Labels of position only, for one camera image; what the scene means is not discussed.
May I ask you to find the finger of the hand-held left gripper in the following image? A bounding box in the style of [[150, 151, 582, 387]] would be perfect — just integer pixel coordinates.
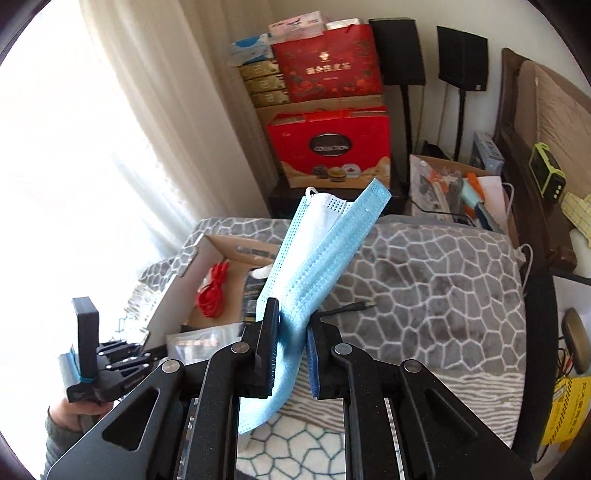
[[106, 346, 169, 374], [97, 339, 142, 359]]

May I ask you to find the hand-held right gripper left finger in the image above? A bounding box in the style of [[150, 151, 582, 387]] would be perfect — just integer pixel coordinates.
[[46, 298, 281, 480]]

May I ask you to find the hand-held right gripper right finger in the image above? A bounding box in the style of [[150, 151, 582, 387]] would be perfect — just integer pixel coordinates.
[[307, 322, 533, 480]]

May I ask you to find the clear bag with white mask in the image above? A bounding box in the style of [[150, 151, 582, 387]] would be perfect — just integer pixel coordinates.
[[165, 322, 248, 361]]

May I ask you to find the packaged snack with white label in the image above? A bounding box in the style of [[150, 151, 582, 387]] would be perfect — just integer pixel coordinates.
[[240, 265, 276, 325]]

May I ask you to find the white-sided cardboard box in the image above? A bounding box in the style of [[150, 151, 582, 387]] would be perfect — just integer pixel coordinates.
[[147, 233, 283, 357]]

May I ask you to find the blue face mask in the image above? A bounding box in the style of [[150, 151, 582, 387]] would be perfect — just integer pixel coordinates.
[[238, 180, 393, 435]]

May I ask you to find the person's left forearm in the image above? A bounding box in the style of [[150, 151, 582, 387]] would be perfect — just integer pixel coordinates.
[[43, 413, 82, 480]]

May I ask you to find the person's left hand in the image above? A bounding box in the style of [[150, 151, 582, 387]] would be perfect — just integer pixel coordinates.
[[48, 400, 105, 433]]

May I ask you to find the open cardboard box of clutter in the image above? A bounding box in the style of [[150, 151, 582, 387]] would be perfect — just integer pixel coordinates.
[[408, 154, 516, 232]]

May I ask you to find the clear bag of small parts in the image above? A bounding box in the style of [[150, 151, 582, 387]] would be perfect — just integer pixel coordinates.
[[410, 156, 463, 214]]

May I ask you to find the red gift bag with chocolates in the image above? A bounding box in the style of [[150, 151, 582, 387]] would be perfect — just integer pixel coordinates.
[[266, 105, 393, 189]]

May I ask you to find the white curtain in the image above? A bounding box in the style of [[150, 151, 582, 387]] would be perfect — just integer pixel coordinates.
[[0, 0, 274, 278]]

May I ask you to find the yellow tag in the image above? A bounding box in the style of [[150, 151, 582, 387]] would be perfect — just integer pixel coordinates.
[[540, 376, 582, 446]]

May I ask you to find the gold flat box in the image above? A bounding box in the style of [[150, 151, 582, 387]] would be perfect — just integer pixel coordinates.
[[249, 89, 291, 108], [238, 62, 280, 78], [243, 75, 285, 92]]

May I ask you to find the dark oval object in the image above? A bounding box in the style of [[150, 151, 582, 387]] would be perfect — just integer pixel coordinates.
[[560, 306, 588, 363]]

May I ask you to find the blue and white box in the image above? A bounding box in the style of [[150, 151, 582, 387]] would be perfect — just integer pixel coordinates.
[[470, 131, 505, 170]]

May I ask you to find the red floral gift bag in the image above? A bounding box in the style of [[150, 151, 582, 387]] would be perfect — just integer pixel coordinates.
[[270, 22, 385, 105]]

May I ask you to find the green digital clock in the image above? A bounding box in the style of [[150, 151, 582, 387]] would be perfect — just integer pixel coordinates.
[[528, 143, 567, 202]]

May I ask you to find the yellow grid sheet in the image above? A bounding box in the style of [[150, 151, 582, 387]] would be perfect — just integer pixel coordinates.
[[560, 191, 591, 232]]

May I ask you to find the blue tissue pack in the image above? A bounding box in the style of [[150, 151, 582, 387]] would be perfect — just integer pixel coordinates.
[[229, 34, 274, 66]]

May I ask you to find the black speaker on stand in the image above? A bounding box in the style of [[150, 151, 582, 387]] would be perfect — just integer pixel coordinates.
[[369, 18, 426, 186], [436, 26, 489, 161]]

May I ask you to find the pink and white box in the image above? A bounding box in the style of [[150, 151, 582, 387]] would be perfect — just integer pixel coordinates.
[[269, 11, 325, 38]]

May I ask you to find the black USB cable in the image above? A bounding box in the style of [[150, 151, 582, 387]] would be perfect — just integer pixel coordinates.
[[316, 300, 376, 318]]

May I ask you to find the red cable bundle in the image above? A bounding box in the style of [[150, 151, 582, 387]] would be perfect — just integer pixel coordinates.
[[196, 260, 232, 320]]

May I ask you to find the black curved rail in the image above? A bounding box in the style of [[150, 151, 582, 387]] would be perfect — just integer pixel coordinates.
[[521, 240, 557, 463]]

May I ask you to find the white charging cable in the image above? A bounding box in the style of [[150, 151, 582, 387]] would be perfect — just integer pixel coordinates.
[[502, 182, 535, 289]]

